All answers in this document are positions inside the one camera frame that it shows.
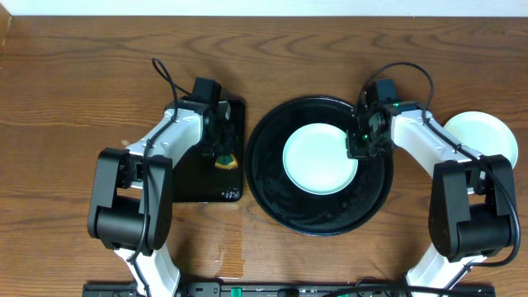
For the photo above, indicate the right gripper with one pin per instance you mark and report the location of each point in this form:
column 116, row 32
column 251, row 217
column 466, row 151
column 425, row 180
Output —
column 354, row 150

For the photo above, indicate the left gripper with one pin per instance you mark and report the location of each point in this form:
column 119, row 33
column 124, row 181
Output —
column 220, row 145

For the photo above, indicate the green and yellow sponge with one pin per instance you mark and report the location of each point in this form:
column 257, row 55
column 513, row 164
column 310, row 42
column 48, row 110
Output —
column 226, row 162

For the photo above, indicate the light blue plate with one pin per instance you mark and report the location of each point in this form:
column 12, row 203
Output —
column 485, row 133
column 315, row 159

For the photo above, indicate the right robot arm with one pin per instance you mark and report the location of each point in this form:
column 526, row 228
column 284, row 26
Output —
column 472, row 218

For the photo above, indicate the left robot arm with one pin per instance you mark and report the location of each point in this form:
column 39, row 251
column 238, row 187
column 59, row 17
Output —
column 131, row 206

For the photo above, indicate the black rectangular tray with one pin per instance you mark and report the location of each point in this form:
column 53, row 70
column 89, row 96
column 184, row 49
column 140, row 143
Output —
column 196, row 179

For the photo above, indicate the black round tray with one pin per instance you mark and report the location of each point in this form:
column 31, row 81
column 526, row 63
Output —
column 299, row 210

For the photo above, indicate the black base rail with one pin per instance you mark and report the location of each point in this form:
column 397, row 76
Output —
column 215, row 289

